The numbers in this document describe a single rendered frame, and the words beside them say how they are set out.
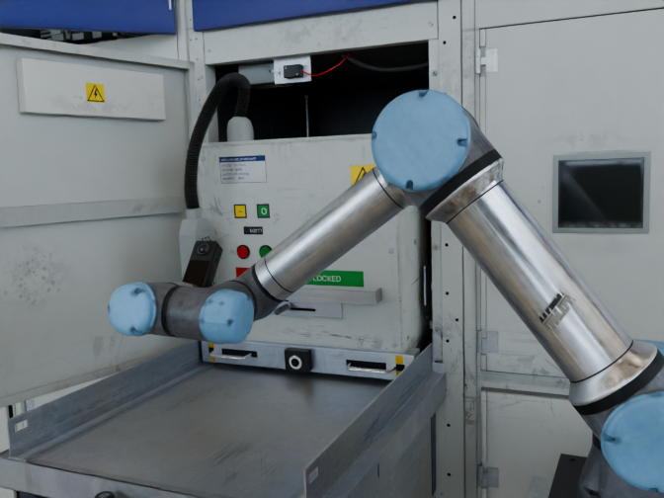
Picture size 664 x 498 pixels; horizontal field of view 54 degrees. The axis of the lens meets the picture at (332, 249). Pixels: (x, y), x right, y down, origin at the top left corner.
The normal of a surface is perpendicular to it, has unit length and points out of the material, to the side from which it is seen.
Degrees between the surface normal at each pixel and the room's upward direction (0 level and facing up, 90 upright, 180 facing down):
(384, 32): 90
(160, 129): 90
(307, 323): 93
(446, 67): 90
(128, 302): 81
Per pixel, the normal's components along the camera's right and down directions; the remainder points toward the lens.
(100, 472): -0.03, -0.99
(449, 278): -0.39, 0.12
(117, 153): 0.79, 0.04
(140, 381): 0.92, 0.02
